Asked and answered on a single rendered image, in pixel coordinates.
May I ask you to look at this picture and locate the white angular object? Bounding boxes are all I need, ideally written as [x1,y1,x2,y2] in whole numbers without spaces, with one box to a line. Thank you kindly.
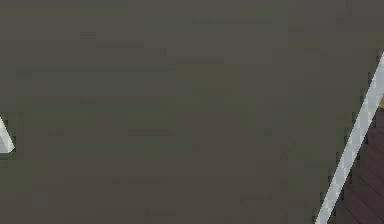
[0,117,16,154]

